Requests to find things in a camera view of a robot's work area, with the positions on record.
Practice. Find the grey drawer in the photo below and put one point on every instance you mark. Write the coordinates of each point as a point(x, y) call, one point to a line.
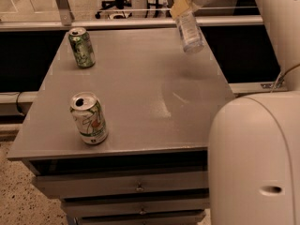
point(91, 185)
point(171, 218)
point(82, 210)

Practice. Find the green soda can far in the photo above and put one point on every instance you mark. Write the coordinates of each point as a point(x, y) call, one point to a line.
point(81, 46)

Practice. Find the clear plastic water bottle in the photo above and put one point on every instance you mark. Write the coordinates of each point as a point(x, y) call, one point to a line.
point(190, 33)

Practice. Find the metal window rail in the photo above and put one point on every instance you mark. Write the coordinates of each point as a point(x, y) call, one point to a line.
point(130, 23)

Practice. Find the white green soda can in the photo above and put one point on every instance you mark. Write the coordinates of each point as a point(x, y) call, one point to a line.
point(89, 118)

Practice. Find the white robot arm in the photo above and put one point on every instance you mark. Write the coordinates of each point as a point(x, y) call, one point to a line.
point(254, 141)

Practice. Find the grey drawer cabinet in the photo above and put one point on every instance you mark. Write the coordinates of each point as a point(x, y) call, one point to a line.
point(158, 103)

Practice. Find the left metal bracket post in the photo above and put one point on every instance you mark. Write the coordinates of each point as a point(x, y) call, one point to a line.
point(66, 16)

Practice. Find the middle grey drawer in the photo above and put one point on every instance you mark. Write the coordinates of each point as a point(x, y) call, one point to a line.
point(82, 210)

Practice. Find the bottom grey drawer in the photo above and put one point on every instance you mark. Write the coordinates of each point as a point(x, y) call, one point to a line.
point(171, 218)

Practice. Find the grey floor pipe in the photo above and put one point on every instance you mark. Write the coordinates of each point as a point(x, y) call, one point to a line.
point(16, 103)

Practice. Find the top grey drawer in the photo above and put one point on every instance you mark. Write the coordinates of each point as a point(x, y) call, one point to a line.
point(91, 185)

